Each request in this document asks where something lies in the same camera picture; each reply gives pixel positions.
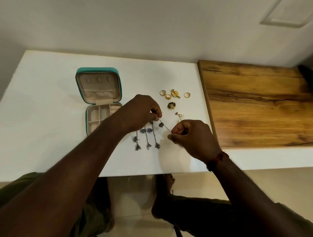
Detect person's right hand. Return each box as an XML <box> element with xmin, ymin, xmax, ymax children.
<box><xmin>167</xmin><ymin>120</ymin><xmax>223</xmax><ymax>164</ymax></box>

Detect person's left hand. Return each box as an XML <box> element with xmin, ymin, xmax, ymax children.
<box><xmin>114</xmin><ymin>94</ymin><xmax>163</xmax><ymax>135</ymax></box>

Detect silver flower chain earring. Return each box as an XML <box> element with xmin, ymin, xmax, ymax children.
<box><xmin>156</xmin><ymin>118</ymin><xmax>172</xmax><ymax>133</ymax></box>

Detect person's right forearm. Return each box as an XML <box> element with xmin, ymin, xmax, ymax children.
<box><xmin>208</xmin><ymin>154</ymin><xmax>313</xmax><ymax>237</ymax></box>

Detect person's left forearm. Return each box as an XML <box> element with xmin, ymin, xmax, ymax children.
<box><xmin>0</xmin><ymin>113</ymin><xmax>130</xmax><ymax>237</ymax></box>

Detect silver blue stone dangle earring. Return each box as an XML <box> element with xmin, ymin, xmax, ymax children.
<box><xmin>140</xmin><ymin>126</ymin><xmax>152</xmax><ymax>150</ymax></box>
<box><xmin>147</xmin><ymin>121</ymin><xmax>161</xmax><ymax>149</ymax></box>

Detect silver bell dangle earring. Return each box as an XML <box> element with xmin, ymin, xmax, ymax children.
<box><xmin>133</xmin><ymin>131</ymin><xmax>142</xmax><ymax>151</ymax></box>

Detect person's bare foot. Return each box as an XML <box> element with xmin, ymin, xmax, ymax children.
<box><xmin>156</xmin><ymin>173</ymin><xmax>176</xmax><ymax>199</ymax></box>

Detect teal jewelry box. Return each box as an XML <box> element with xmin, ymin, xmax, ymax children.
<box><xmin>75</xmin><ymin>67</ymin><xmax>123</xmax><ymax>137</ymax></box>

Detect brown wooden board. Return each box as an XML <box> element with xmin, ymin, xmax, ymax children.
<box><xmin>197</xmin><ymin>60</ymin><xmax>313</xmax><ymax>149</ymax></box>

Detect olive green trousers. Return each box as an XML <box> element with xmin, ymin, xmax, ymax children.
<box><xmin>0</xmin><ymin>172</ymin><xmax>313</xmax><ymax>237</ymax></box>

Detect red thread bracelet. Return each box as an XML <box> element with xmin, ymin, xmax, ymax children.
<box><xmin>206</xmin><ymin>151</ymin><xmax>229</xmax><ymax>173</ymax></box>

